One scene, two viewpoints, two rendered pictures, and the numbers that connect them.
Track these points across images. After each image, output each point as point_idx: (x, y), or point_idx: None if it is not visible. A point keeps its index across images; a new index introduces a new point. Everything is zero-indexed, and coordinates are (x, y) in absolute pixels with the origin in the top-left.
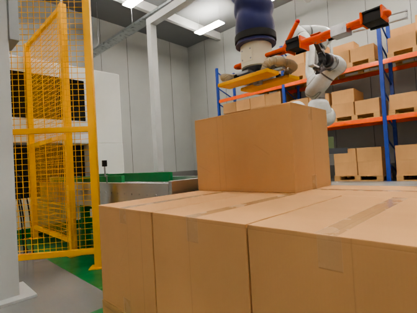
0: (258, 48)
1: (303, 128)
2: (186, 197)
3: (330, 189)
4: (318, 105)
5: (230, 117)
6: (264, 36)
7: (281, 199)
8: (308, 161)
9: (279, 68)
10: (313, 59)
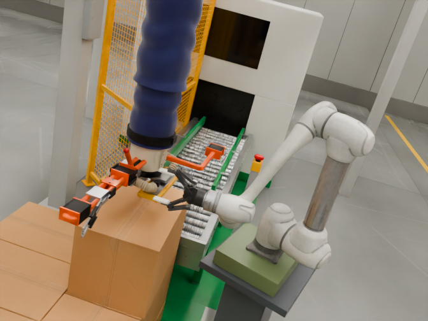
0: (131, 148)
1: (95, 253)
2: (57, 233)
3: (91, 316)
4: (295, 232)
5: None
6: (131, 141)
7: (23, 286)
8: (96, 281)
9: None
10: (262, 176)
